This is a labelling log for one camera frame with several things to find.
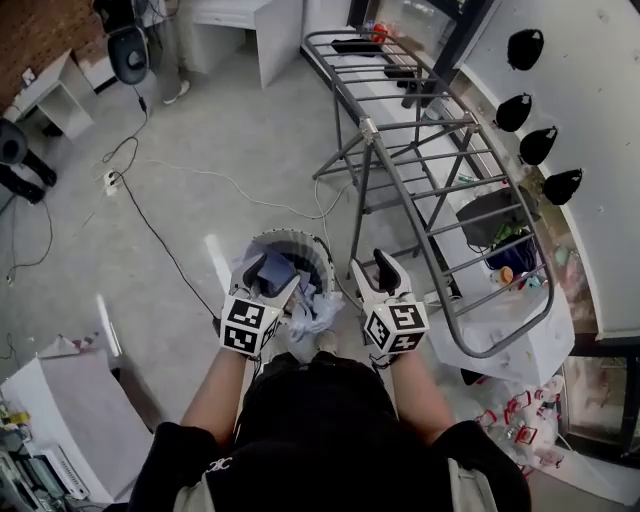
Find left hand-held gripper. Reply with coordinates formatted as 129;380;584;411
219;253;303;357

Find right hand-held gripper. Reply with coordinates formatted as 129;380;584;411
350;248;431;358

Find light blue shirt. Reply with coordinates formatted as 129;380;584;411
229;243;304;299

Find white blue checked clothes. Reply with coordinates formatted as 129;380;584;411
285;282;347;359

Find grey metal drying rack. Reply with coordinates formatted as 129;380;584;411
303;29;555;360

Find black object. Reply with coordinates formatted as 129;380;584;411
330;38;382;58

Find person's right forearm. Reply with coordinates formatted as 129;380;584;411
389;349;456;441

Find person's left forearm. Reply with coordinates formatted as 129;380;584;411
179;344;251;446

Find white ribbed laundry basket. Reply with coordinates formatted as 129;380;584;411
243;228;337;346

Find black bag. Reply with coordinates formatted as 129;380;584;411
455;187;541;246

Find dark blue bag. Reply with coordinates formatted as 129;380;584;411
484;229;539;274

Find person's black shirt torso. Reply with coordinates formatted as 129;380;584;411
104;349;531;512

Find black device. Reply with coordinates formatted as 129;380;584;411
383;63;437;109

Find clear bag of red-clipped jars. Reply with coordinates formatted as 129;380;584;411
469;374;569;469

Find tall white cabinet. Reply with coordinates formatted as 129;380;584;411
0;344;154;504

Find white desk with shelves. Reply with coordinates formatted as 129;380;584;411
192;0;306;90

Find white hook panel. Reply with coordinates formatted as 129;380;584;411
457;0;640;341

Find white vented device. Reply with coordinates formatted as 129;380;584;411
19;443;92;501

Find group of black hanging bags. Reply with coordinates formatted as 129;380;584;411
494;28;584;206

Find small white desk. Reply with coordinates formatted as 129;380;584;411
10;48;96;141

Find long black cable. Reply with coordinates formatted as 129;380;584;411
113;171;222;322

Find white cable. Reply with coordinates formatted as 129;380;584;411
147;158;352;221

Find black cable with inline box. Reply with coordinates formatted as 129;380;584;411
101;83;150;176

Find thin black cable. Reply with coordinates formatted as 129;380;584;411
5;197;55;284

